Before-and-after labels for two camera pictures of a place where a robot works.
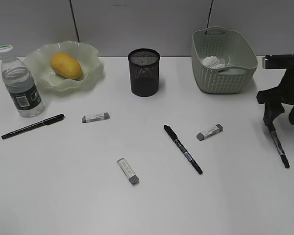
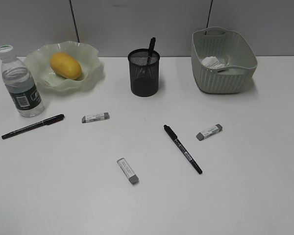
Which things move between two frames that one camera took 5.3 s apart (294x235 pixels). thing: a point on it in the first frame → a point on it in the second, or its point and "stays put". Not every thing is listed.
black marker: x=284 y=158 → x=150 y=50
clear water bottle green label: x=20 y=83 stays put
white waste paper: x=212 y=62 stays put
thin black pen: x=35 y=125 stays put
